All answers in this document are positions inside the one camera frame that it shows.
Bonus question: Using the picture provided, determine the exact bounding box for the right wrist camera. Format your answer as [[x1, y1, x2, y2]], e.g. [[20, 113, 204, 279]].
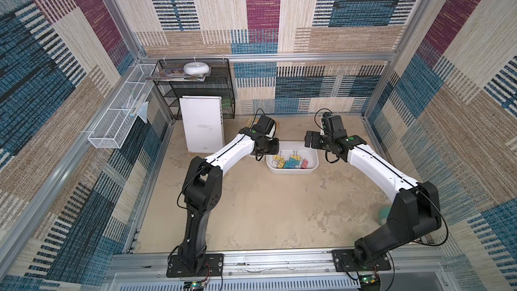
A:
[[321, 112, 345, 134]]

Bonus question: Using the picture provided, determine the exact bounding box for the white upright book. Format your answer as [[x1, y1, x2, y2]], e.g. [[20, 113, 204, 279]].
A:
[[180, 96, 224, 154]]

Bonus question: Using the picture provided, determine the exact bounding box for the magazine on shelf top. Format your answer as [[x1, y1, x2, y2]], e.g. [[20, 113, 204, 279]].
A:
[[146, 67, 211, 82]]

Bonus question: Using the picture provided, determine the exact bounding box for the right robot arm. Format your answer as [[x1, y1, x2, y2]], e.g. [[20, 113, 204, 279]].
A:
[[304, 131, 442, 269]]

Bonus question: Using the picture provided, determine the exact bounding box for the white round device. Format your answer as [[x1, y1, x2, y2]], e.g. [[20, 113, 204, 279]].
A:
[[183, 61, 210, 75]]

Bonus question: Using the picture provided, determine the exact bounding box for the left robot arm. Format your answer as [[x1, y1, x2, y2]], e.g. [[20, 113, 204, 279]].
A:
[[177, 117, 280, 274]]

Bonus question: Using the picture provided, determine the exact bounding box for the pink binder clip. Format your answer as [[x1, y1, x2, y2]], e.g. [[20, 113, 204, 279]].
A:
[[300, 159, 308, 169]]

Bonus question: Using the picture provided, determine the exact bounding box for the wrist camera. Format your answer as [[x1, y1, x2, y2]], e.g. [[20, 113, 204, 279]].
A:
[[254, 115, 277, 138], [321, 112, 345, 134]]

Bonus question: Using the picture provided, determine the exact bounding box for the yellow binder clip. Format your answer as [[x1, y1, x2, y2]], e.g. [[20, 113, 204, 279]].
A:
[[272, 154, 285, 168], [290, 154, 302, 164]]

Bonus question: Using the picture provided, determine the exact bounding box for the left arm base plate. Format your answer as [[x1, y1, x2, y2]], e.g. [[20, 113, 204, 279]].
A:
[[166, 253, 224, 278]]

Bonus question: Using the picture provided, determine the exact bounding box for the white wire wall basket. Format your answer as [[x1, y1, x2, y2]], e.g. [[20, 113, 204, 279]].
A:
[[88, 63, 156, 149]]

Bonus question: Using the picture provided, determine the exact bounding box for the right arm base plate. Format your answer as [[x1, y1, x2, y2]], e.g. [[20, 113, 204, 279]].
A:
[[331, 248, 392, 272]]

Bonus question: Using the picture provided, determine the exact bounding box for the black wire mesh shelf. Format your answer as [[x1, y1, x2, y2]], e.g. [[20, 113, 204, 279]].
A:
[[153, 59, 236, 121]]

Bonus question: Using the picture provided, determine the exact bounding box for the teal binder clip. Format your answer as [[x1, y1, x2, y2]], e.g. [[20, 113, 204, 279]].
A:
[[283, 159, 300, 168]]

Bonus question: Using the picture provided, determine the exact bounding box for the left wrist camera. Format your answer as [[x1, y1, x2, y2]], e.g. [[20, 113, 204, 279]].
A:
[[254, 115, 277, 138]]

